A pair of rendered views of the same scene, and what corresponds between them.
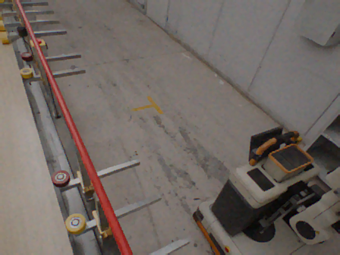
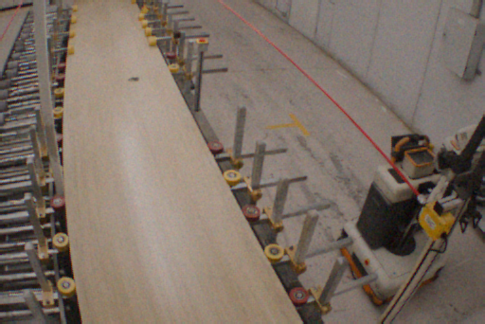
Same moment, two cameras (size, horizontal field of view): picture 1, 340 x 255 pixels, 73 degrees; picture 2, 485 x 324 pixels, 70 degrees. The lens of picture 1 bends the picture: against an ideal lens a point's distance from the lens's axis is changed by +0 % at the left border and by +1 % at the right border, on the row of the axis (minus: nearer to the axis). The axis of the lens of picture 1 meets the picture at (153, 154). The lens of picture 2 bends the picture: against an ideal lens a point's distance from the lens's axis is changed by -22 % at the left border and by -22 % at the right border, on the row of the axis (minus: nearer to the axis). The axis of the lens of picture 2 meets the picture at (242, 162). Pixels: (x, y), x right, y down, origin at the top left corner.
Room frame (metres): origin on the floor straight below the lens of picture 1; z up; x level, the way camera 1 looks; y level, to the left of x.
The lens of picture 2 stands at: (-1.23, -0.04, 2.22)
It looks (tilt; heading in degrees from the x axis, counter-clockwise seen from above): 37 degrees down; 9
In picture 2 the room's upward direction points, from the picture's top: 7 degrees clockwise
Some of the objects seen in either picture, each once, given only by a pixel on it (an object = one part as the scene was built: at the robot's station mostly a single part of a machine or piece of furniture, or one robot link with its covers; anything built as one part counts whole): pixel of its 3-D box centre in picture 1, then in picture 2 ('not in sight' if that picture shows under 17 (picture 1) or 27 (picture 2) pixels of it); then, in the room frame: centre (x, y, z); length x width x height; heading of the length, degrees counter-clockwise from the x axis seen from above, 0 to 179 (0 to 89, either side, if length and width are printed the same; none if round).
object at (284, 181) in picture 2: not in sight; (276, 218); (0.20, 0.02, 0.87); 0.04 x 0.04 x 0.48; 35
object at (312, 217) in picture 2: not in sight; (300, 253); (0.00, -0.12, 0.90); 0.04 x 0.04 x 0.48; 35
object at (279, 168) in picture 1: (286, 163); (419, 163); (0.94, -0.78, 0.87); 0.23 x 0.15 x 0.11; 124
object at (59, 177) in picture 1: (62, 183); (214, 153); (0.59, 0.42, 0.85); 0.08 x 0.08 x 0.11
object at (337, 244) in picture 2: not in sight; (312, 253); (0.08, -0.17, 0.82); 0.43 x 0.03 x 0.04; 125
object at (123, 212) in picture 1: (120, 213); (267, 183); (0.49, 0.11, 0.82); 0.43 x 0.03 x 0.04; 125
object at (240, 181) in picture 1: (266, 192); (407, 199); (0.92, -0.79, 0.59); 0.55 x 0.34 x 0.83; 124
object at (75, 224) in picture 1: (77, 227); (230, 184); (0.38, 0.27, 0.85); 0.08 x 0.08 x 0.11
